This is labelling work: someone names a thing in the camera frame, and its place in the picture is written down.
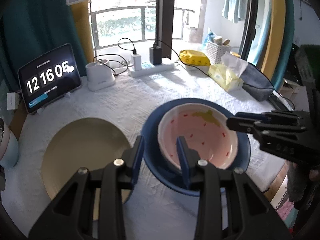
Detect large blue bowl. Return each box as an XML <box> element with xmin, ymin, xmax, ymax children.
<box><xmin>141</xmin><ymin>98</ymin><xmax>251</xmax><ymax>197</ymax></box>

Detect pink strawberry bowl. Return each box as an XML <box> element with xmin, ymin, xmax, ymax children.
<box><xmin>157</xmin><ymin>103</ymin><xmax>238</xmax><ymax>173</ymax></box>

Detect beige plate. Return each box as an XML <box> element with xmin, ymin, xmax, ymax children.
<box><xmin>40</xmin><ymin>117</ymin><xmax>133</xmax><ymax>204</ymax></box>

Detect stacked steel pastel bowls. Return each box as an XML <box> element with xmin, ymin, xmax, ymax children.
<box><xmin>0</xmin><ymin>118</ymin><xmax>19</xmax><ymax>168</ymax></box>

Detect operator right hand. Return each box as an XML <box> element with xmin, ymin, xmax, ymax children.
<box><xmin>309</xmin><ymin>170</ymin><xmax>320</xmax><ymax>181</ymax></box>

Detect black phone on table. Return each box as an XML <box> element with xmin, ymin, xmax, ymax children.
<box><xmin>267</xmin><ymin>90</ymin><xmax>295</xmax><ymax>111</ymax></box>

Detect grey folded cloth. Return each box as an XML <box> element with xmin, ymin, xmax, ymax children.
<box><xmin>240</xmin><ymin>63</ymin><xmax>274</xmax><ymax>102</ymax></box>

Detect yellow tissue pack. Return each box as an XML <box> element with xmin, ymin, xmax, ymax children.
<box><xmin>208</xmin><ymin>52</ymin><xmax>248</xmax><ymax>93</ymax></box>

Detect white textured tablecloth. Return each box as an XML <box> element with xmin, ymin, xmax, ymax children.
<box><xmin>2</xmin><ymin>67</ymin><xmax>272</xmax><ymax>239</ymax></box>

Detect white woven basket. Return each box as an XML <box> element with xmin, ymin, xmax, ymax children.
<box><xmin>204</xmin><ymin>41</ymin><xmax>231</xmax><ymax>65</ymax></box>

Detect yellow wet wipes pack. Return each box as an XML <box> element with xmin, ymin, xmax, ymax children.
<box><xmin>179</xmin><ymin>50</ymin><xmax>210</xmax><ymax>66</ymax></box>

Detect white desk lamp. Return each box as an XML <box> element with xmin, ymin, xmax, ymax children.
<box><xmin>66</xmin><ymin>0</ymin><xmax>117</xmax><ymax>92</ymax></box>

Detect white power strip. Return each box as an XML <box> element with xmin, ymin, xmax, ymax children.
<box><xmin>129</xmin><ymin>62</ymin><xmax>175</xmax><ymax>78</ymax></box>

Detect white phone charger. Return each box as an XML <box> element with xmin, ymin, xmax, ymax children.
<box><xmin>131</xmin><ymin>49</ymin><xmax>142</xmax><ymax>71</ymax></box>

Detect black power adapter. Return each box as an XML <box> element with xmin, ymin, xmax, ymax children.
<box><xmin>149</xmin><ymin>43</ymin><xmax>162</xmax><ymax>66</ymax></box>

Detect tablet showing clock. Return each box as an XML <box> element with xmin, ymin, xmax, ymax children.
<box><xmin>17</xmin><ymin>43</ymin><xmax>81</xmax><ymax>114</ymax></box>

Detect hanging light blue towel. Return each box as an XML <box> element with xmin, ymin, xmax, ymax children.
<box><xmin>222</xmin><ymin>0</ymin><xmax>248</xmax><ymax>23</ymax></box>

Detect small white box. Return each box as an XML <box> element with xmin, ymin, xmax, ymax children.
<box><xmin>7</xmin><ymin>93</ymin><xmax>20</xmax><ymax>111</ymax></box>

